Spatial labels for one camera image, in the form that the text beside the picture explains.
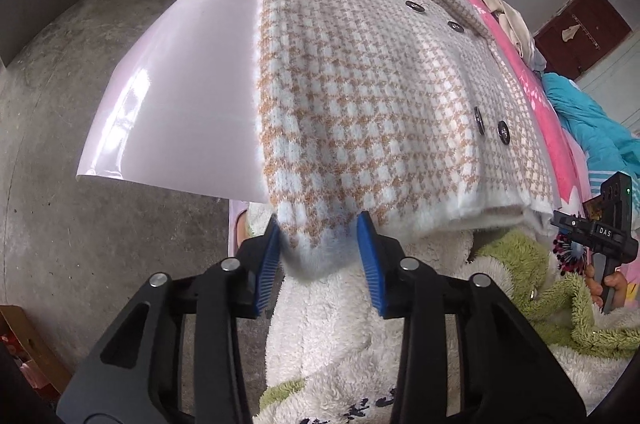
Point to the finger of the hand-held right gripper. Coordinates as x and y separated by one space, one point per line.
575 224

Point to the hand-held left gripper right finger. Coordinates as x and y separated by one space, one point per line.
370 264

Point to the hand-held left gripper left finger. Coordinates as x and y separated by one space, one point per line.
265 269

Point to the beige white houndstooth coat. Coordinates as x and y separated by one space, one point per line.
360 78

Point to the person's right hand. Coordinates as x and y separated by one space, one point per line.
621 291

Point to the white and green fleece robe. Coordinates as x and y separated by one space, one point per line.
325 329

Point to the pink floral blanket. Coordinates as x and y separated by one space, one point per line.
555 128

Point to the teal blanket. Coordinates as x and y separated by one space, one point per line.
590 113

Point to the brown wooden door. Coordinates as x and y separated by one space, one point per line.
585 28

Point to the beige garment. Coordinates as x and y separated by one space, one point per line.
515 26

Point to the glossy pink mat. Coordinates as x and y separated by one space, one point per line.
175 78

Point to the cardboard box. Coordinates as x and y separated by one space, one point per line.
35 349

